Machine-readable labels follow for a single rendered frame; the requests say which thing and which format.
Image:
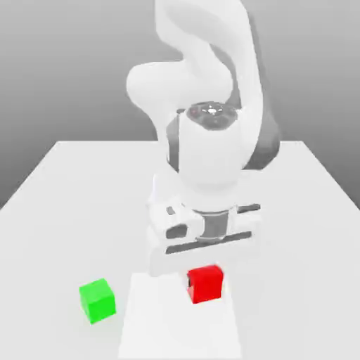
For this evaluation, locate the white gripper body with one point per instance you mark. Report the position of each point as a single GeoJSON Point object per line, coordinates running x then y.
{"type": "Point", "coordinates": [180, 257]}

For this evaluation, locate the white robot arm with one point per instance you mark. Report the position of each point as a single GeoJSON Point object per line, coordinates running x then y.
{"type": "Point", "coordinates": [208, 157]}

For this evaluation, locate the small red cube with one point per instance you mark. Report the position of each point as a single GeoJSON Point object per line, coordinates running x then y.
{"type": "Point", "coordinates": [206, 285]}

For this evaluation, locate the small green cube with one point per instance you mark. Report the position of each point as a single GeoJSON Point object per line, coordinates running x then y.
{"type": "Point", "coordinates": [98, 302]}

